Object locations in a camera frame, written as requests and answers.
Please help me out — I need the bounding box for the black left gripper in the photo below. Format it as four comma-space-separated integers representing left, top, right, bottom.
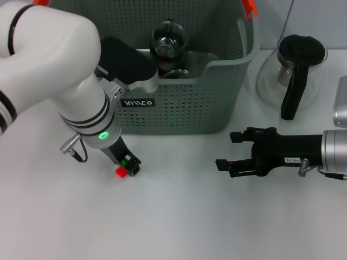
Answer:
100, 140, 142, 178

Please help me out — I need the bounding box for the grey-green perforated storage basket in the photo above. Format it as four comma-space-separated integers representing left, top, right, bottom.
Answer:
21, 0, 261, 136

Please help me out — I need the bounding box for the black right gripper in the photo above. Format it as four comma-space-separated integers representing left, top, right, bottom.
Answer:
215, 127, 325, 178

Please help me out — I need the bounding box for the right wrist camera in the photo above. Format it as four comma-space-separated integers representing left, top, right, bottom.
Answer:
332, 76, 347, 127

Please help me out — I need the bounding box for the right gripper cable with plug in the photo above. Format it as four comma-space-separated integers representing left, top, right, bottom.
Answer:
297, 158, 347, 180

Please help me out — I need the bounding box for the glass pitcher with black lid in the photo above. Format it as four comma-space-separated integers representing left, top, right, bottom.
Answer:
256, 34, 329, 120

